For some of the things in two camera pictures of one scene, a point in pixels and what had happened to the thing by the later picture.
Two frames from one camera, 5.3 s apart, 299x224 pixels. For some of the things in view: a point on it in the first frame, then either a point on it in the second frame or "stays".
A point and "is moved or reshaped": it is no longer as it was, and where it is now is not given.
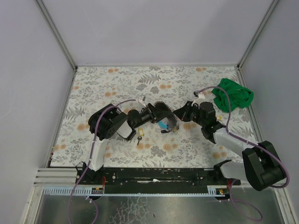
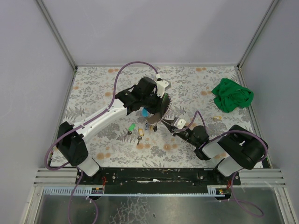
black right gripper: x=189 y=112 to x=175 y=131
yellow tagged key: x=141 y=134 stays
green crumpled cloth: x=239 y=97 stays
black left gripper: x=151 y=112 to x=156 y=105
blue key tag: x=162 y=125 is moved or reshaped
